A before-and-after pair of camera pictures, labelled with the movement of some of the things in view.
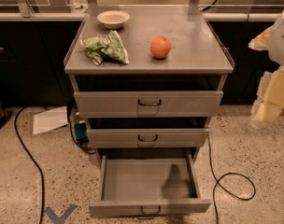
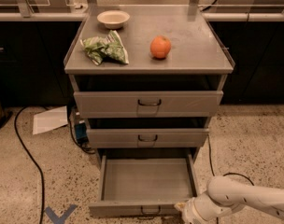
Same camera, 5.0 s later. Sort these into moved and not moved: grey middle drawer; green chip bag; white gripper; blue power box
Moved: white gripper
Not moved: blue power box; grey middle drawer; green chip bag
